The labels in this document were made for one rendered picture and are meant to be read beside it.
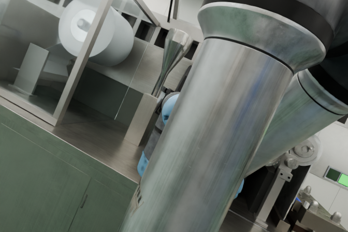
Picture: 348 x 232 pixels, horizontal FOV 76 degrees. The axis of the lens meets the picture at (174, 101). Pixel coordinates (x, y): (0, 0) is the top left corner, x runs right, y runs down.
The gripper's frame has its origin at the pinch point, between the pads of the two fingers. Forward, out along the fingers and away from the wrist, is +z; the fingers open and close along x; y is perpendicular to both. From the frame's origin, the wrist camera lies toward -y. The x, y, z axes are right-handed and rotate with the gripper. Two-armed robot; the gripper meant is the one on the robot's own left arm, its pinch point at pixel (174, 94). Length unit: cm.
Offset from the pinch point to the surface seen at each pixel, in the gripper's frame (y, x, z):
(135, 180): 33.5, 4.6, 1.0
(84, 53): 5.8, -39.0, 19.9
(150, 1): -110, -91, 336
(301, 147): -9, 57, 10
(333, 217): 8, 81, 4
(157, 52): -16, -17, 70
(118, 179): 36.5, -0.6, 1.8
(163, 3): -119, -68, 328
